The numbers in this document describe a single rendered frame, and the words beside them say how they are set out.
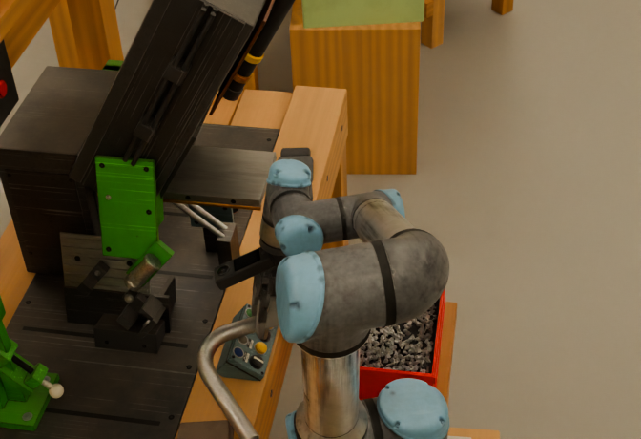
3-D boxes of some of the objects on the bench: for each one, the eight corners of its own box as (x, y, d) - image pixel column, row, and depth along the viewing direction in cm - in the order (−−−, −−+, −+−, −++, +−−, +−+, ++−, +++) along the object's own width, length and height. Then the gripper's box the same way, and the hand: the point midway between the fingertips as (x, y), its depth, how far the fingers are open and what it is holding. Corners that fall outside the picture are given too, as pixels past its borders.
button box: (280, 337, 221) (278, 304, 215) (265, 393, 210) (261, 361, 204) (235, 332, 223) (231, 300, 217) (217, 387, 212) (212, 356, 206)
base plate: (280, 135, 273) (279, 128, 271) (155, 504, 190) (153, 496, 188) (121, 122, 279) (120, 115, 278) (-68, 474, 196) (-71, 467, 195)
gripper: (312, 259, 193) (295, 349, 204) (301, 220, 202) (286, 308, 214) (264, 258, 191) (250, 349, 202) (256, 219, 200) (243, 308, 212)
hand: (255, 323), depth 206 cm, fingers closed on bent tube, 5 cm apart
